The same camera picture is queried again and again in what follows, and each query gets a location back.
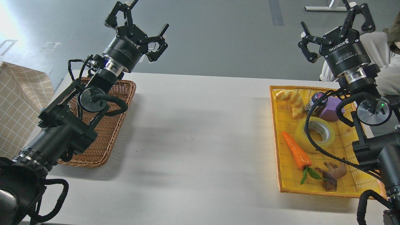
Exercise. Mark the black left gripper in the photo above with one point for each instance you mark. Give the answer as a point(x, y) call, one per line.
point(126, 48)

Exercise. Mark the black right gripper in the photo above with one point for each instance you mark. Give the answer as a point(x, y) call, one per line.
point(343, 50)

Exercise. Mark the yellow tape roll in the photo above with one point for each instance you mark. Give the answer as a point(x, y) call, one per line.
point(321, 132)

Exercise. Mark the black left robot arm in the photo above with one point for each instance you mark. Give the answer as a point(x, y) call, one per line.
point(68, 123)

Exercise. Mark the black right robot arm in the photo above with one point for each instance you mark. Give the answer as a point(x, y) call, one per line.
point(362, 104)

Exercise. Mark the white metal stand base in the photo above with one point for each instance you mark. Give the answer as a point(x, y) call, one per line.
point(331, 5)

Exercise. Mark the person in white shirt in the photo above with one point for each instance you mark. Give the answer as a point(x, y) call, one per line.
point(383, 50)

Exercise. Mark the purple foam block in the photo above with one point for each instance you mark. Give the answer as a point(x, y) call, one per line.
point(328, 113)

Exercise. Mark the toy croissant bread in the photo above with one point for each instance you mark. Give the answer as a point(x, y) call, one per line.
point(294, 99)

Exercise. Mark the small dark lid jar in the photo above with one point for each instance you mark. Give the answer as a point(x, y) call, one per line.
point(319, 107)

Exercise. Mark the brown wicker basket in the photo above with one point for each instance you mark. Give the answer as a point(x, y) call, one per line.
point(97, 154)

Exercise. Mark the yellow plastic tray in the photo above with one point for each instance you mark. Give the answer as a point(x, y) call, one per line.
point(309, 181)

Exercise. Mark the beige checkered cloth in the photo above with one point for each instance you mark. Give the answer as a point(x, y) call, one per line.
point(23, 93)

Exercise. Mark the orange toy carrot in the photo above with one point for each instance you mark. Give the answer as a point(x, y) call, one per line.
point(302, 160)

